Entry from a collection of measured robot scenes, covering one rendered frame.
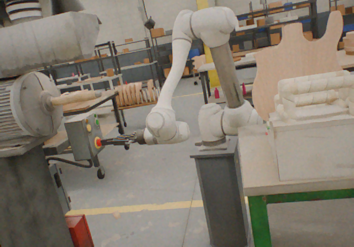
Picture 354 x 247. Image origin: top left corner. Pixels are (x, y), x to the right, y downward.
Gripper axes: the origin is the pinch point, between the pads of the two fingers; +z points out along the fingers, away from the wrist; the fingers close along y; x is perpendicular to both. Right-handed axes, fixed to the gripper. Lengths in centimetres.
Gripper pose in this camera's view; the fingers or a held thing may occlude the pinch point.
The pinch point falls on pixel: (108, 141)
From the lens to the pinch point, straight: 147.9
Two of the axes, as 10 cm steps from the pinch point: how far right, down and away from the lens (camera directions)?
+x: -1.9, -9.5, -2.4
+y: 1.6, -2.7, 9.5
